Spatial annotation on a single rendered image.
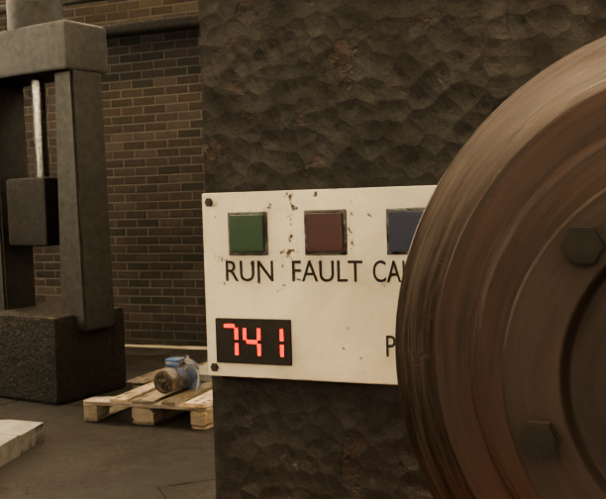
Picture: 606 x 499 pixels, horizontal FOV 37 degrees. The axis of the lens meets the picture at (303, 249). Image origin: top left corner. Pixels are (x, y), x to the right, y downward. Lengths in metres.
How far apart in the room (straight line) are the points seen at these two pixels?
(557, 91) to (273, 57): 0.33
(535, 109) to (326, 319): 0.30
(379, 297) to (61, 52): 5.22
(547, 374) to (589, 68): 0.21
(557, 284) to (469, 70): 0.31
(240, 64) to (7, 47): 5.48
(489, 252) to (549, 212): 0.06
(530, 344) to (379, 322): 0.28
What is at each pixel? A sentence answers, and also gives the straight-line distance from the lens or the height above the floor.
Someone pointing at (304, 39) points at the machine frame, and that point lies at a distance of 0.88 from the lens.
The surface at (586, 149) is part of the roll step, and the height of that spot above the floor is 1.26.
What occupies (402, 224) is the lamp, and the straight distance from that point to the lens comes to 0.81.
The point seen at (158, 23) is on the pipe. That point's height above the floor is 2.71.
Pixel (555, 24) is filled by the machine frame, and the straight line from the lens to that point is 0.82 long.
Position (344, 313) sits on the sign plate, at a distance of 0.84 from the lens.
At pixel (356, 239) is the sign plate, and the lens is 0.83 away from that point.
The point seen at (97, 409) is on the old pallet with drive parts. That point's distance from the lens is 5.43.
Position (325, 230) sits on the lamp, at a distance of 0.84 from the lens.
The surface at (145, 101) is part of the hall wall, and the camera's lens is 8.05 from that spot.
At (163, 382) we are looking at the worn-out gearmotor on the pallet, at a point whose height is 0.23.
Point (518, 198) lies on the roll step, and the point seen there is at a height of 1.23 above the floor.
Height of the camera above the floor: 1.23
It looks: 3 degrees down
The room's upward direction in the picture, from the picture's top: 2 degrees counter-clockwise
